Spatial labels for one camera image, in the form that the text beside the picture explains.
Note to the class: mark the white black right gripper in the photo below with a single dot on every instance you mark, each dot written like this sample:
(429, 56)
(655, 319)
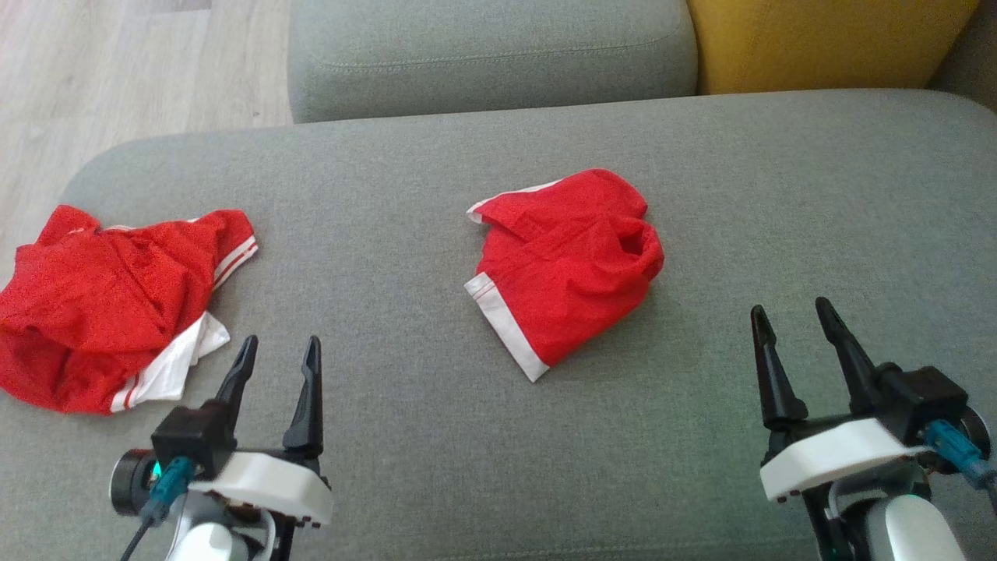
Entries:
(833, 452)

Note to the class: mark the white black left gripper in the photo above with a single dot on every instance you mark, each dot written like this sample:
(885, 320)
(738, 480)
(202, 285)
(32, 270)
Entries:
(273, 479)

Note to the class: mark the red white basketball jersey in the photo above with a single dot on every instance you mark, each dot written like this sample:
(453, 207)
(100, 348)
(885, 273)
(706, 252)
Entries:
(86, 312)

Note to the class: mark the red shorts with white trim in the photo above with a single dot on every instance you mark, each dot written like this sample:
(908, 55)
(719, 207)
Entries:
(568, 265)

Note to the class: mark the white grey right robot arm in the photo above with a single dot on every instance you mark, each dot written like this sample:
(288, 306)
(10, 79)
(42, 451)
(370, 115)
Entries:
(911, 530)

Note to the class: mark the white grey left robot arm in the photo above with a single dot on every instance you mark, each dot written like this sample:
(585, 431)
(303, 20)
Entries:
(206, 545)

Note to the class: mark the large grey sofa chaise cushion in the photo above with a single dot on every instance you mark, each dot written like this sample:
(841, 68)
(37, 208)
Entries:
(389, 234)

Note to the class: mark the yellow sofa back cushion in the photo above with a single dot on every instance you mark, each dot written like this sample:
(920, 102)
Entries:
(826, 39)

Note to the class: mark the grey sofa back cushion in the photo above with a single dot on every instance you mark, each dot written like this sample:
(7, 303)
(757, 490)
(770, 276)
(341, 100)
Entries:
(974, 62)

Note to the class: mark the grey sofa seat cushion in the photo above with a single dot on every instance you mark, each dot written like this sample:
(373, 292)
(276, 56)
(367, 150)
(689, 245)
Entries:
(491, 54)

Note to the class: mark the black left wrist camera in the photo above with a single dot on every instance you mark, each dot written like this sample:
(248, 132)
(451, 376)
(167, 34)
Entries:
(191, 436)

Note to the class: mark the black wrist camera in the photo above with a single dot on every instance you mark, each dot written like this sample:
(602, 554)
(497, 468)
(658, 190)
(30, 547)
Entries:
(191, 436)
(919, 397)

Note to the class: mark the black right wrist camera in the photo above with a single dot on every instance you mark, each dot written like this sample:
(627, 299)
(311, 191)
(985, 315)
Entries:
(919, 397)

